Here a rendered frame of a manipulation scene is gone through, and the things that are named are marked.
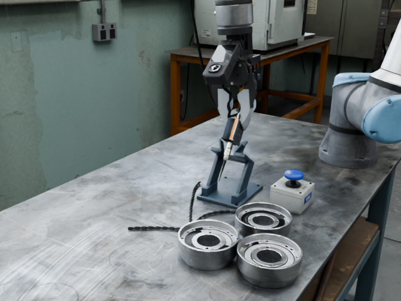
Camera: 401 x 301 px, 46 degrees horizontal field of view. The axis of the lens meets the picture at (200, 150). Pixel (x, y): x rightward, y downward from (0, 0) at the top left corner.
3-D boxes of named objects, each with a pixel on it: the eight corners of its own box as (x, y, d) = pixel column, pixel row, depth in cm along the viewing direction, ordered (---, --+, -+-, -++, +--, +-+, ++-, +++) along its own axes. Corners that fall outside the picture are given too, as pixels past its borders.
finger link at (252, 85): (260, 106, 98) (254, 63, 95) (258, 107, 96) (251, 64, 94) (239, 108, 100) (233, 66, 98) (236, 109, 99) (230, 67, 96)
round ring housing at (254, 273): (314, 280, 75) (316, 258, 74) (258, 298, 71) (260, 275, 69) (275, 248, 84) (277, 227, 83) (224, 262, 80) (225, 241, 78)
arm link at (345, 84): (363, 115, 129) (370, 66, 124) (388, 131, 117) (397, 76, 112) (321, 116, 128) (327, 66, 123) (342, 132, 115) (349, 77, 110)
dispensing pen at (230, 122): (209, 176, 97) (232, 101, 100) (216, 181, 101) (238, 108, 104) (218, 178, 96) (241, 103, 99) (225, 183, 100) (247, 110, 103)
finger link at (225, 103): (239, 124, 106) (241, 83, 103) (228, 131, 101) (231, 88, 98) (226, 122, 107) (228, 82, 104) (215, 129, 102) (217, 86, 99)
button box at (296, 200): (300, 215, 96) (302, 193, 94) (268, 205, 99) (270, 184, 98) (314, 200, 102) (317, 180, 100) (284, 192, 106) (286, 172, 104)
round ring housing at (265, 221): (270, 216, 95) (272, 197, 94) (302, 242, 86) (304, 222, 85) (224, 226, 91) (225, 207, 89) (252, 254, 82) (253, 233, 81)
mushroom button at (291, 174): (297, 199, 97) (299, 177, 95) (279, 194, 99) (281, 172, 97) (304, 192, 100) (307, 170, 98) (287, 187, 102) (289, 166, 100)
